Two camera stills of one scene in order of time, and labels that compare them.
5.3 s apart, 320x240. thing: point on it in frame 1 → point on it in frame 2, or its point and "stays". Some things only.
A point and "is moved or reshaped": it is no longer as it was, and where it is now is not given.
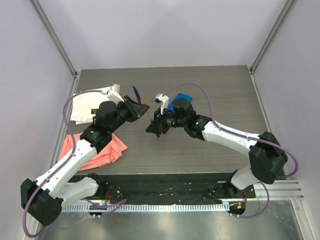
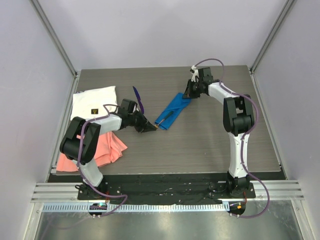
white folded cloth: [85, 105] stays
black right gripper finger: [156, 116] → [187, 93]
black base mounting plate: [168, 188] stays
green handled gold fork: [144, 101] is moved or reshaped
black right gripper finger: [154, 128] → [188, 94]
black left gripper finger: [138, 115] → [145, 128]
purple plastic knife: [137, 94] stays
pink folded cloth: [112, 152] stays
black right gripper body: [170, 120] → [196, 87]
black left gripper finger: [139, 108] → [144, 119]
